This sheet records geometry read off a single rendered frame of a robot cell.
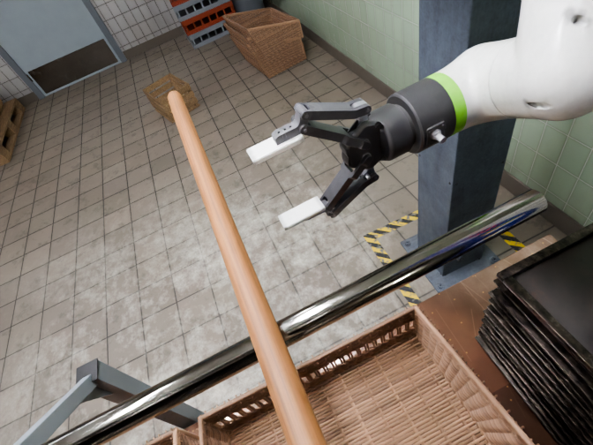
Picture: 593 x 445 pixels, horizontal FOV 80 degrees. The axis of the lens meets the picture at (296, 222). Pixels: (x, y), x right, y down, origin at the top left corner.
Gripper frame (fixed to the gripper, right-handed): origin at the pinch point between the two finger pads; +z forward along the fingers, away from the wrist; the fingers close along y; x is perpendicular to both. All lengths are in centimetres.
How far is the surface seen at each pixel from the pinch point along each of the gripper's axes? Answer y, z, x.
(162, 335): 119, 76, 70
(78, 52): 94, 107, 463
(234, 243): -2.1, 7.7, -7.4
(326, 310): 1.1, 1.7, -19.2
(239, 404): 48, 27, -6
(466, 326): 61, -30, -11
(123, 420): 1.1, 25.3, -19.2
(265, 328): -2.4, 7.9, -19.6
